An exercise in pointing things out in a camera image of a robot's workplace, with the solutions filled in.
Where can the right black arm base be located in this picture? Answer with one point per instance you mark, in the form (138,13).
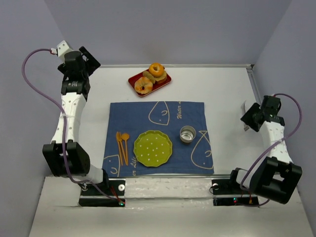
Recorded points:
(227,194)

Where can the orange glazed donut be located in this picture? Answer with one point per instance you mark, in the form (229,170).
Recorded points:
(156,70)

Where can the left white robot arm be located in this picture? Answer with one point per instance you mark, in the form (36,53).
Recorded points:
(64,155)

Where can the orange plastic fork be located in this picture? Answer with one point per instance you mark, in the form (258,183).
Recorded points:
(122,148)

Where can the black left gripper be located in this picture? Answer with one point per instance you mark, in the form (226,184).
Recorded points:
(91,59)

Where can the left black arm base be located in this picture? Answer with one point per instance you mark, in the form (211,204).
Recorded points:
(91,197)

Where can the lower speckled bread slice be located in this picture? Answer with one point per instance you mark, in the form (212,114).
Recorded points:
(161,79)

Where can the silver metal cup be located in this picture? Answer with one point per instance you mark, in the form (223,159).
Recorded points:
(187,134)

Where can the green dotted plate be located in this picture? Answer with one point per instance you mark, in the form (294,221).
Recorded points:
(153,148)

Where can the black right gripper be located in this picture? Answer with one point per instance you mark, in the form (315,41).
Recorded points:
(250,117)

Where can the red rectangular tray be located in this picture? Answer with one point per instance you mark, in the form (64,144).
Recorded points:
(156,86)

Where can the blue fish placemat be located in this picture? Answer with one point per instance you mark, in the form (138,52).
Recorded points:
(168,117)

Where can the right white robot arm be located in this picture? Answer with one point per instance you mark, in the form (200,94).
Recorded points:
(273,175)

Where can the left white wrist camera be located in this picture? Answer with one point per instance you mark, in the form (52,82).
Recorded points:
(61,49)

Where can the pale croissant ring bread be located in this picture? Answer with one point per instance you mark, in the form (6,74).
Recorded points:
(143,86)

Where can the green speckled bread slice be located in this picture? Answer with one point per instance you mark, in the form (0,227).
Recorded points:
(148,75)

